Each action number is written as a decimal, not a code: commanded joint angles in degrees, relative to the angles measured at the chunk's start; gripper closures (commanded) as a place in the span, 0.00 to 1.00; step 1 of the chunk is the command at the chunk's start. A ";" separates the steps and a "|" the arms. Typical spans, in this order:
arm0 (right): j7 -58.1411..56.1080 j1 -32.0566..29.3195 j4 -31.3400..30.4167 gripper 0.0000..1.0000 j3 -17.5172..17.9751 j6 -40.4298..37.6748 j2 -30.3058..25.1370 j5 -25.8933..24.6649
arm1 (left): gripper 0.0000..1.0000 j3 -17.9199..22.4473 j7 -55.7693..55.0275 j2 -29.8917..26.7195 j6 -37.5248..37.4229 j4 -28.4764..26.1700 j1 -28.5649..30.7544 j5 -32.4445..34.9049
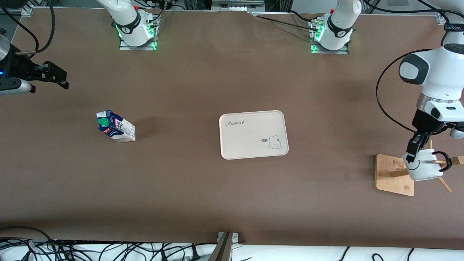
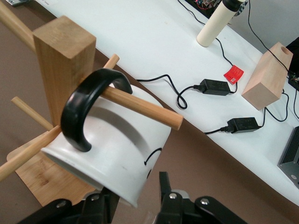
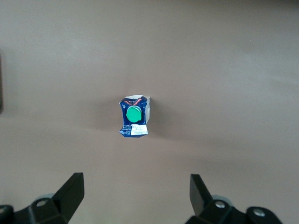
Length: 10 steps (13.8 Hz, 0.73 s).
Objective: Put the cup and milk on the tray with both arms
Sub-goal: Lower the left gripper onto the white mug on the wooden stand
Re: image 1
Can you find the small metal bracket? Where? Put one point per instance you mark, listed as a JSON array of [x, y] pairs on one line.
[[235, 237]]

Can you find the blue white milk carton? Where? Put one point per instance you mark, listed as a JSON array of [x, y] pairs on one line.
[[119, 130]]

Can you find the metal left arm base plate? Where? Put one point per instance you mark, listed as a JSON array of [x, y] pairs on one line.
[[342, 51]]

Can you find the grey metal rail fixture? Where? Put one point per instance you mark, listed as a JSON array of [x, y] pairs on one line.
[[237, 4]]

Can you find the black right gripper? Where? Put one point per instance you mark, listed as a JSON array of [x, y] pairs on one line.
[[19, 66]]

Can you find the brown table cover sheet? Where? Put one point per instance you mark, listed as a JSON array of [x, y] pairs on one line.
[[217, 195]]

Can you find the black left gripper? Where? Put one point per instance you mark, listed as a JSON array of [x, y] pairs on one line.
[[425, 123]]

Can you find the cream rabbit print tray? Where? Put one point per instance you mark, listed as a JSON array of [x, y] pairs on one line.
[[250, 141]]

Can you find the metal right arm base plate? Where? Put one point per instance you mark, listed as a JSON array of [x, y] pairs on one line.
[[139, 48]]

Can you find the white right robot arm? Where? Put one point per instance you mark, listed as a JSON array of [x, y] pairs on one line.
[[128, 21]]

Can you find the aluminium profile bar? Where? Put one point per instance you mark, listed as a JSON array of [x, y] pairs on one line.
[[223, 252]]

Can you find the wooden mug stand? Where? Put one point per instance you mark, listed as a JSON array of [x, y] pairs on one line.
[[391, 181]]

